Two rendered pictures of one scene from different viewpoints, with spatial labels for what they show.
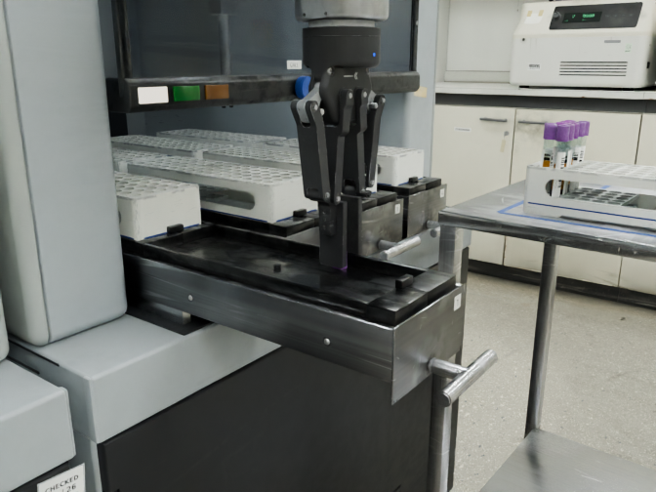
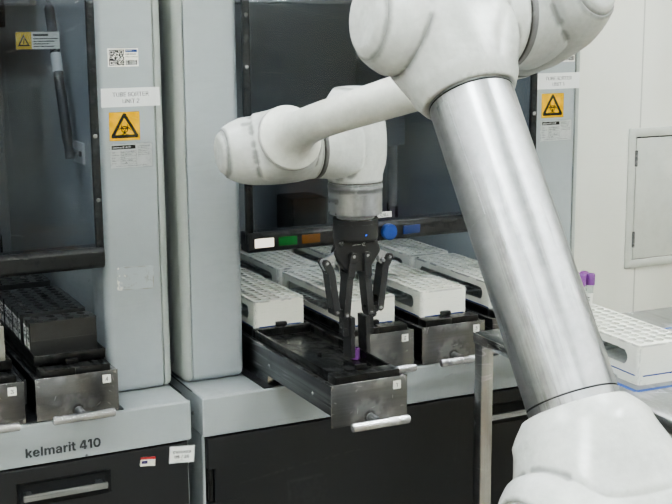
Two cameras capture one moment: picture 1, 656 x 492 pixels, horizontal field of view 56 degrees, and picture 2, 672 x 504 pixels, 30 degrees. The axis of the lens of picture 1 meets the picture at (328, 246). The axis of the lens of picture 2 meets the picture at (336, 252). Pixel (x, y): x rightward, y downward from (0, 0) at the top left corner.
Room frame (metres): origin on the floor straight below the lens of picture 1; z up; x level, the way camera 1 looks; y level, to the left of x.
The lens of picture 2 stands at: (-1.20, -0.92, 1.38)
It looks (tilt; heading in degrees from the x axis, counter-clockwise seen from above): 11 degrees down; 27
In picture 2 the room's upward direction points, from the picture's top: straight up
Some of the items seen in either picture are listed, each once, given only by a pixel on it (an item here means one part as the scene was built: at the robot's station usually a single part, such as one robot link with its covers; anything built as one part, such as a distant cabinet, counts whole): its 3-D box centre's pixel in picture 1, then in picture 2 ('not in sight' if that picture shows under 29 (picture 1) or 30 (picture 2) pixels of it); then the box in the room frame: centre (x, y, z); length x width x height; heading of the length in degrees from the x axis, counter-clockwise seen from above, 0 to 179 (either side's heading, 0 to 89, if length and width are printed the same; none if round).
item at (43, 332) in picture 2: not in sight; (62, 335); (0.39, 0.41, 0.85); 0.12 x 0.02 x 0.06; 144
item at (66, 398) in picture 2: not in sight; (32, 344); (0.53, 0.60, 0.78); 0.73 x 0.14 x 0.09; 53
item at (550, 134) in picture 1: (545, 167); not in sight; (0.81, -0.28, 0.88); 0.02 x 0.02 x 0.11
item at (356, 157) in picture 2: not in sight; (347, 134); (0.62, -0.01, 1.18); 0.13 x 0.11 x 0.16; 145
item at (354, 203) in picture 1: (348, 227); (364, 334); (0.64, -0.02, 0.84); 0.03 x 0.01 x 0.07; 53
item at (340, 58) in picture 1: (341, 75); (355, 243); (0.63, -0.01, 1.00); 0.08 x 0.07 x 0.09; 143
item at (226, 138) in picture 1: (220, 149); (396, 255); (1.33, 0.23, 0.83); 0.30 x 0.10 x 0.06; 53
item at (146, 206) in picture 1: (98, 201); (248, 299); (0.81, 0.31, 0.83); 0.30 x 0.10 x 0.06; 53
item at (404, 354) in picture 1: (191, 265); (287, 348); (0.71, 0.16, 0.78); 0.73 x 0.14 x 0.09; 53
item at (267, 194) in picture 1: (218, 188); (336, 298); (0.89, 0.16, 0.83); 0.30 x 0.10 x 0.06; 53
